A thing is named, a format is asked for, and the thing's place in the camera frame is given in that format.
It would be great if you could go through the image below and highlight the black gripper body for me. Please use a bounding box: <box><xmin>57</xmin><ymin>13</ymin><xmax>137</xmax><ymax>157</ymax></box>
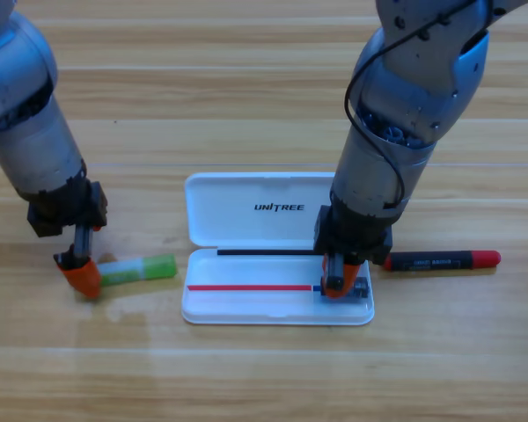
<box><xmin>312</xmin><ymin>204</ymin><xmax>395</xmax><ymax>287</ymax></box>
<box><xmin>27</xmin><ymin>173</ymin><xmax>109</xmax><ymax>269</ymax></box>

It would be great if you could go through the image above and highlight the black eraser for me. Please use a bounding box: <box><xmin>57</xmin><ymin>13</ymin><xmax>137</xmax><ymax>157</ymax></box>
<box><xmin>349</xmin><ymin>277</ymin><xmax>371</xmax><ymax>303</ymax></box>

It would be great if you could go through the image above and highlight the red and black marker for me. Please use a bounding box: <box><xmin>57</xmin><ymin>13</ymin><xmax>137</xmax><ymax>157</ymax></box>
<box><xmin>383</xmin><ymin>250</ymin><xmax>502</xmax><ymax>273</ymax></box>

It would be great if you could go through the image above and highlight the white Unitree pencil case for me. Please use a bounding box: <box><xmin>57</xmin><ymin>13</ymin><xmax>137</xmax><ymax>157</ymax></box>
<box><xmin>180</xmin><ymin>171</ymin><xmax>375</xmax><ymax>326</ymax></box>

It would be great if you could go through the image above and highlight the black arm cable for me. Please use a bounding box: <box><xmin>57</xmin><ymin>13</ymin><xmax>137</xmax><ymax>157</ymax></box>
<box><xmin>343</xmin><ymin>0</ymin><xmax>480</xmax><ymax>210</ymax></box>

